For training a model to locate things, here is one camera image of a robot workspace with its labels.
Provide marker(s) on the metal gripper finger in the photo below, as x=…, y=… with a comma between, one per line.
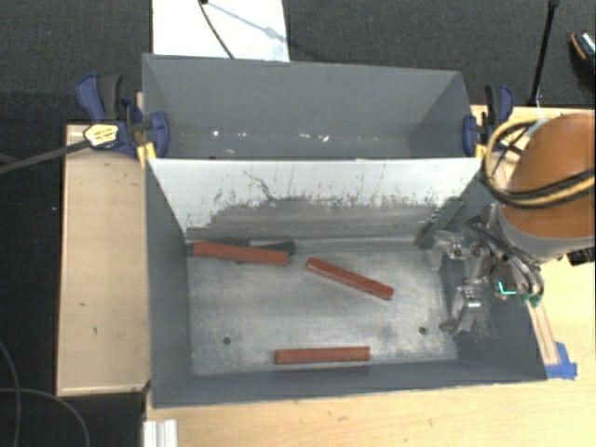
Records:
x=452, y=248
x=469, y=304

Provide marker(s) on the red-brown flat block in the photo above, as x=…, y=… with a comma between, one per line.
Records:
x=322, y=355
x=239, y=253
x=349, y=279

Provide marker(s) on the grey metal bin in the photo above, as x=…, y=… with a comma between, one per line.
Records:
x=298, y=305

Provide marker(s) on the pale wood board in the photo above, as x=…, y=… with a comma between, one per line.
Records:
x=102, y=268

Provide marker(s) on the black cylinder on white bracket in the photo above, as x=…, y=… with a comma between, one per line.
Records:
x=580, y=257

